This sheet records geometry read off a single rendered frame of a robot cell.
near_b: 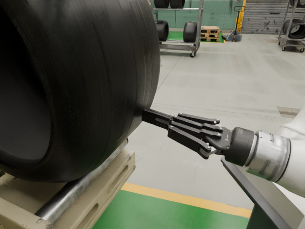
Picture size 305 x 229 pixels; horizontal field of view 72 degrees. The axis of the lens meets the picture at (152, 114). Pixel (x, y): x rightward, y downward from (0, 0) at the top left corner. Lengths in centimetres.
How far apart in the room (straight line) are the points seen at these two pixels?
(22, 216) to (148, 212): 122
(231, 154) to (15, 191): 63
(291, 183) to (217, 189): 140
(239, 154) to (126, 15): 32
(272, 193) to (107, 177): 59
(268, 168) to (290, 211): 45
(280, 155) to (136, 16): 36
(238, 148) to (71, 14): 35
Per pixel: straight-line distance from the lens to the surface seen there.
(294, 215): 88
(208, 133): 44
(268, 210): 93
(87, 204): 59
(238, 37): 905
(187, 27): 585
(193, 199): 173
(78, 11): 33
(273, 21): 1181
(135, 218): 161
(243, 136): 44
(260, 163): 44
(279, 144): 45
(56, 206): 54
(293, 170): 45
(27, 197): 76
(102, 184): 63
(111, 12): 36
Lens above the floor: 131
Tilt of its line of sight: 28 degrees down
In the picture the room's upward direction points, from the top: straight up
